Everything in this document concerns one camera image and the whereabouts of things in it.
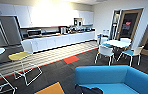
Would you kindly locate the white chair yellow seat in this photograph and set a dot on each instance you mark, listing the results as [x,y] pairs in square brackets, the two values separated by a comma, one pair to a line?
[20,55]

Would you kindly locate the black microwave oven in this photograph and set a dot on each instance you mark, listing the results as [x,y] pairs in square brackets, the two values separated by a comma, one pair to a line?
[34,32]

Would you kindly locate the white kitchen counter cabinets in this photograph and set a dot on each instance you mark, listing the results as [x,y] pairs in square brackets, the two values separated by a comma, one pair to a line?
[56,41]

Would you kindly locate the white chair teal seat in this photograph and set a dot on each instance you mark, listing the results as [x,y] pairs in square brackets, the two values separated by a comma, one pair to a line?
[105,39]
[133,52]

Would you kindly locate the dark wall mounted screen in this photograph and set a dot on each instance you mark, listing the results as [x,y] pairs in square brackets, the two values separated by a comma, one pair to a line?
[78,21]

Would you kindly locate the blue sofa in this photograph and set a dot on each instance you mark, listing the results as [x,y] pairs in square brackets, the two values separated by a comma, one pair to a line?
[123,78]

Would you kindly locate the square white dining table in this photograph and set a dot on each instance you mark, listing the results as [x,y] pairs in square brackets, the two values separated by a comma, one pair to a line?
[118,42]

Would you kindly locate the white dining chair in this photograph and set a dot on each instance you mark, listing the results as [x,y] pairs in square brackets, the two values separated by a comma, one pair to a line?
[125,39]
[105,51]

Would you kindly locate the red door sign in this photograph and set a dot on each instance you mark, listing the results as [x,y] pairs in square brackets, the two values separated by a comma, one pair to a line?
[127,24]

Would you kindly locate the silver coffee machine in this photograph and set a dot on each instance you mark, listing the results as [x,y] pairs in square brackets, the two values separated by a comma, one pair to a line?
[63,30]

